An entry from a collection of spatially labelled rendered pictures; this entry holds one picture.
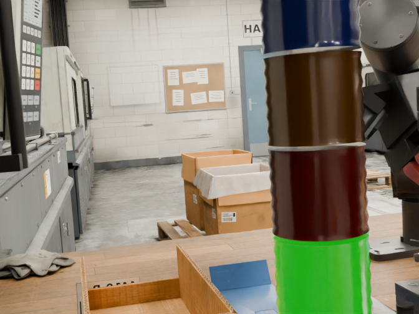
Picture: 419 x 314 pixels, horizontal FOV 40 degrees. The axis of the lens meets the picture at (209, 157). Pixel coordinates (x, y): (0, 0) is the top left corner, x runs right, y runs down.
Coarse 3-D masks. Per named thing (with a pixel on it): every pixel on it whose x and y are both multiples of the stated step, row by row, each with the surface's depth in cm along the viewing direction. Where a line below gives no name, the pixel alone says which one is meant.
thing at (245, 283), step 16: (224, 272) 67; (240, 272) 68; (256, 272) 68; (224, 288) 66; (240, 288) 67; (256, 288) 66; (272, 288) 66; (240, 304) 62; (256, 304) 61; (272, 304) 61
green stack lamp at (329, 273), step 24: (288, 240) 22; (336, 240) 22; (360, 240) 22; (288, 264) 22; (312, 264) 21; (336, 264) 21; (360, 264) 22; (288, 288) 22; (312, 288) 21; (336, 288) 21; (360, 288) 22; (288, 312) 22; (312, 312) 22; (336, 312) 21; (360, 312) 22
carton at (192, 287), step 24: (192, 264) 61; (96, 288) 68; (120, 288) 69; (144, 288) 70; (168, 288) 70; (192, 288) 63; (216, 288) 53; (96, 312) 68; (120, 312) 67; (144, 312) 66; (168, 312) 66; (192, 312) 64; (216, 312) 52
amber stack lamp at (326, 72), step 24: (264, 72) 22; (288, 72) 21; (312, 72) 21; (336, 72) 21; (360, 72) 22; (288, 96) 21; (312, 96) 21; (336, 96) 21; (360, 96) 21; (288, 120) 21; (312, 120) 21; (336, 120) 21; (360, 120) 22; (288, 144) 21; (312, 144) 21; (336, 144) 21
